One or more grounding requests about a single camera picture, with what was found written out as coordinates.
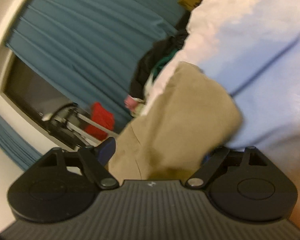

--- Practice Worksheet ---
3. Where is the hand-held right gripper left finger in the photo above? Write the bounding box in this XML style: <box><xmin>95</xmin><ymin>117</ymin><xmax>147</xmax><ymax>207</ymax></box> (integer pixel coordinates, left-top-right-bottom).
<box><xmin>36</xmin><ymin>137</ymin><xmax>119</xmax><ymax>189</ymax></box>

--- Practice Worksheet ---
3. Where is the garment steamer stand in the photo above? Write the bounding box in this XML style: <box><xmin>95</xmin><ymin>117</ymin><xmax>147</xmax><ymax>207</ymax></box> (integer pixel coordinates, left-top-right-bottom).
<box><xmin>41</xmin><ymin>102</ymin><xmax>115</xmax><ymax>148</ymax></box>

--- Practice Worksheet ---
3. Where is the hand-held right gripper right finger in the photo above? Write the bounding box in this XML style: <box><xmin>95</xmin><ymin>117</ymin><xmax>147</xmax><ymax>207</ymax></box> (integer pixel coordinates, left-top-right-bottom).
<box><xmin>185</xmin><ymin>146</ymin><xmax>269</xmax><ymax>188</ymax></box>

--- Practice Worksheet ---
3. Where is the cream cloth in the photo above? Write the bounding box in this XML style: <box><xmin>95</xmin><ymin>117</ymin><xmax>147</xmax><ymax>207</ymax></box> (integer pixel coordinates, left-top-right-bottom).
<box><xmin>144</xmin><ymin>72</ymin><xmax>158</xmax><ymax>98</ymax></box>

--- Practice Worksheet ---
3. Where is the dark window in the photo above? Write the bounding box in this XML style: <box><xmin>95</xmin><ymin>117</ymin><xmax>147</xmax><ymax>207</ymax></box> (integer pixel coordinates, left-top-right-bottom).
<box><xmin>2</xmin><ymin>54</ymin><xmax>100</xmax><ymax>140</ymax></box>

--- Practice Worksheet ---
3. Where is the red fabric bag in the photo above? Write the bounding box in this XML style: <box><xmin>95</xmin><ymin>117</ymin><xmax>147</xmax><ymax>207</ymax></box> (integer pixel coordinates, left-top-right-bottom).
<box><xmin>84</xmin><ymin>102</ymin><xmax>115</xmax><ymax>140</ymax></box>

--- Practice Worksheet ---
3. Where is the khaki printed t-shirt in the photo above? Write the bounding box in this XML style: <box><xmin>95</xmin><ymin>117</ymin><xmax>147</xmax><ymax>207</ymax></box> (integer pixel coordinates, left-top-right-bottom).
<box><xmin>107</xmin><ymin>61</ymin><xmax>243</xmax><ymax>180</ymax></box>

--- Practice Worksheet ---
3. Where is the narrow blue curtain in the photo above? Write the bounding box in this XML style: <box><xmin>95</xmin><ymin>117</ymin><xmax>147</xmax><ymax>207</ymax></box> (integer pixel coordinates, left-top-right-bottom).
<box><xmin>0</xmin><ymin>107</ymin><xmax>43</xmax><ymax>172</ymax></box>

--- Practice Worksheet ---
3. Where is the black garment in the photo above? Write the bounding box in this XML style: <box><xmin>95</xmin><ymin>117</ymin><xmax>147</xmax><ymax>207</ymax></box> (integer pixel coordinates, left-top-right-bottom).
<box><xmin>130</xmin><ymin>29</ymin><xmax>189</xmax><ymax>100</ymax></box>

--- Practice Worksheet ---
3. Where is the green garment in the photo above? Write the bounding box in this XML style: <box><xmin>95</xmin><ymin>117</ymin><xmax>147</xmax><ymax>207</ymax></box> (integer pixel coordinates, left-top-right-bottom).
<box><xmin>152</xmin><ymin>47</ymin><xmax>180</xmax><ymax>73</ymax></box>

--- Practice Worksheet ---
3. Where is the yellow-green cloth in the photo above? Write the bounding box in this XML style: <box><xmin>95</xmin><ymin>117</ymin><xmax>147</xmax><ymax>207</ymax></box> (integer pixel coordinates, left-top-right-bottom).
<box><xmin>132</xmin><ymin>100</ymin><xmax>148</xmax><ymax>117</ymax></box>

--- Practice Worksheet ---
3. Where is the wide blue curtain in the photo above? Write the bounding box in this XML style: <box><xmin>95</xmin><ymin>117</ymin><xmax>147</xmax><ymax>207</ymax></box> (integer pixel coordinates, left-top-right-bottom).
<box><xmin>5</xmin><ymin>0</ymin><xmax>190</xmax><ymax>134</ymax></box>

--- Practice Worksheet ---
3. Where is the pastel tie-dye blanket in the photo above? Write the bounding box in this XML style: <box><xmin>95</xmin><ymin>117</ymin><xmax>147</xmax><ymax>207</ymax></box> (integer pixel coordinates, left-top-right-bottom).
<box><xmin>140</xmin><ymin>0</ymin><xmax>300</xmax><ymax>233</ymax></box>

